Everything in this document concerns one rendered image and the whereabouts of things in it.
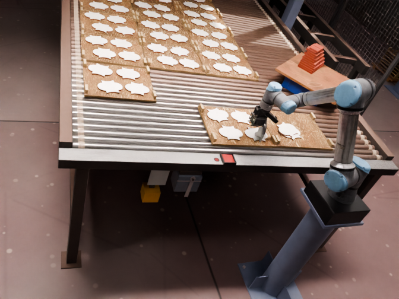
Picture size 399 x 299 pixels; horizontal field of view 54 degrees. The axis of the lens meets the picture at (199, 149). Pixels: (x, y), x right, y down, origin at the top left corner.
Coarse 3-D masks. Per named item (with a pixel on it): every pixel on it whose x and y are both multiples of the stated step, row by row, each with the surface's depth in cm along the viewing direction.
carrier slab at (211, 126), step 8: (200, 112) 236; (248, 112) 250; (208, 120) 231; (232, 120) 238; (208, 128) 226; (216, 128) 228; (240, 128) 235; (216, 136) 222; (216, 144) 217; (224, 144) 219; (232, 144) 221; (240, 144) 223; (248, 144) 225; (256, 144) 227; (264, 144) 229; (272, 144) 231
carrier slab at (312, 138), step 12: (288, 120) 256; (300, 120) 261; (312, 120) 265; (276, 132) 242; (300, 132) 250; (312, 132) 254; (276, 144) 233; (288, 144) 236; (300, 144) 240; (312, 144) 243; (324, 144) 247
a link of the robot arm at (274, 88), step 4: (268, 84) 212; (272, 84) 209; (276, 84) 210; (268, 88) 210; (272, 88) 209; (276, 88) 208; (280, 88) 209; (268, 92) 211; (272, 92) 210; (276, 92) 209; (280, 92) 209; (264, 96) 214; (268, 96) 212; (272, 96) 210; (264, 100) 215; (268, 100) 213; (272, 100) 211; (272, 104) 215
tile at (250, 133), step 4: (248, 128) 235; (252, 128) 237; (256, 128) 238; (248, 132) 232; (252, 132) 233; (248, 136) 229; (252, 136) 230; (256, 136) 231; (264, 136) 234; (256, 140) 229; (264, 140) 231
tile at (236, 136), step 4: (224, 128) 229; (228, 128) 230; (232, 128) 231; (220, 132) 224; (224, 132) 226; (228, 132) 227; (232, 132) 228; (236, 132) 229; (240, 132) 230; (224, 136) 223; (228, 136) 224; (232, 136) 225; (236, 136) 226; (240, 136) 227; (228, 140) 222
